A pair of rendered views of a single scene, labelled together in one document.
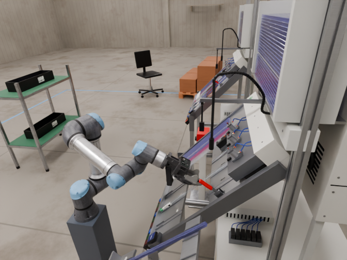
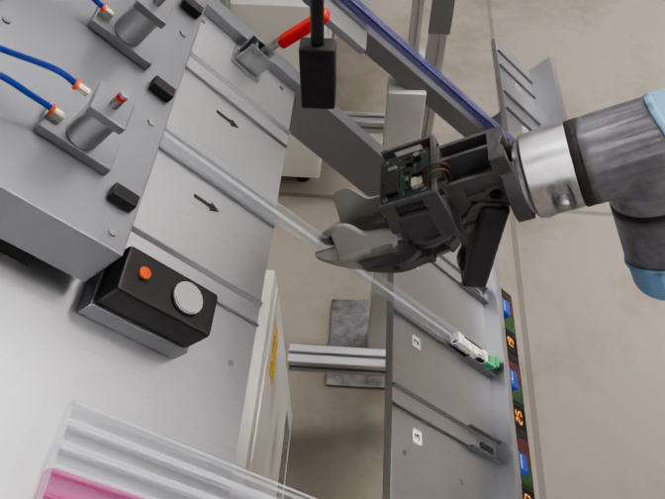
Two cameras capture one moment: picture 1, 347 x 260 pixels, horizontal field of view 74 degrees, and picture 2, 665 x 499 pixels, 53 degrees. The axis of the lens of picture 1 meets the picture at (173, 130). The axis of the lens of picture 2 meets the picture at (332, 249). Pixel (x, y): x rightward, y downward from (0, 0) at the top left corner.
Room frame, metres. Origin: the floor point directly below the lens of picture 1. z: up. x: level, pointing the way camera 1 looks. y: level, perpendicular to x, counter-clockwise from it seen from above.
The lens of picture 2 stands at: (1.28, -0.17, 1.47)
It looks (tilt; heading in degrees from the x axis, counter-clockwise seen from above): 52 degrees down; 172
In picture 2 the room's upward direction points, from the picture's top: straight up
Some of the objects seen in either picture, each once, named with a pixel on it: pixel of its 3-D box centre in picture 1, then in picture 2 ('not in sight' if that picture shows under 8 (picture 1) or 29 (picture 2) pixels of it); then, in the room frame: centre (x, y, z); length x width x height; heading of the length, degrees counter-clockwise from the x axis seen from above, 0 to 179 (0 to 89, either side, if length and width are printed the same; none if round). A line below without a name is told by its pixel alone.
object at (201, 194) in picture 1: (202, 167); not in sight; (1.72, -0.25, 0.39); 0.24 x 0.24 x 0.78; 78
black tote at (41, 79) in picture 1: (32, 80); not in sight; (2.78, 1.68, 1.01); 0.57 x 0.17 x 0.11; 168
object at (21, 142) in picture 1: (43, 114); not in sight; (2.78, 1.68, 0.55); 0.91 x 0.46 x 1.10; 168
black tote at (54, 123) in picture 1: (46, 125); not in sight; (2.78, 1.68, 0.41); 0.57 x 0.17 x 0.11; 168
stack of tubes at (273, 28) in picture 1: (284, 55); not in sight; (0.88, -0.43, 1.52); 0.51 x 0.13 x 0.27; 168
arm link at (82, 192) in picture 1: (82, 193); not in sight; (1.09, 0.58, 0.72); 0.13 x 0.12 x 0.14; 143
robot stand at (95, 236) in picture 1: (95, 241); not in sight; (1.08, 0.58, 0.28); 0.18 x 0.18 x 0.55; 77
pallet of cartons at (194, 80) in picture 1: (202, 76); not in sight; (5.13, -0.69, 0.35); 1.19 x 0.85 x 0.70; 165
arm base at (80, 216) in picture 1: (85, 207); not in sight; (1.08, 0.58, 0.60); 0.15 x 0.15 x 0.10
